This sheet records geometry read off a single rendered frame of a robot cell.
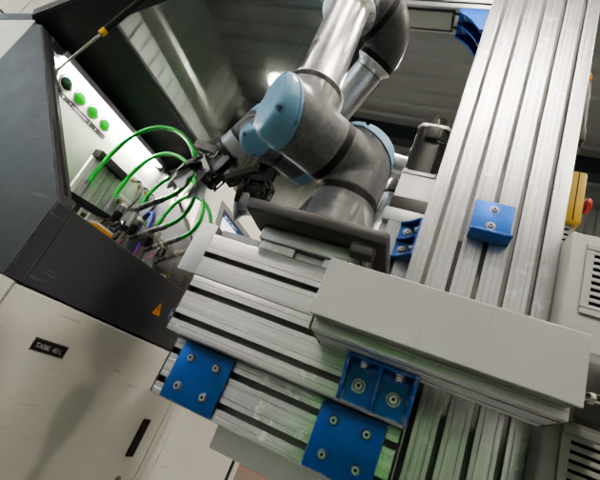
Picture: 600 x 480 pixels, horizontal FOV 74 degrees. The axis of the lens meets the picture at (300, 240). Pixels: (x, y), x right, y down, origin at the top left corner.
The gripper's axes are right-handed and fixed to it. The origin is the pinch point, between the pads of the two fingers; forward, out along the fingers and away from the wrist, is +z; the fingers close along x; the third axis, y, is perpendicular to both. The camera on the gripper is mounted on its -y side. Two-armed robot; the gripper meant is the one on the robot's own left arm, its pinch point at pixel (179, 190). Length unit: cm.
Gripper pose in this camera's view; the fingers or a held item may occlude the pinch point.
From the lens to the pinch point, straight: 124.7
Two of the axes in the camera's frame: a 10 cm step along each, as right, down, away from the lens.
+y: 4.0, 7.3, -5.5
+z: -7.6, 6.0, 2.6
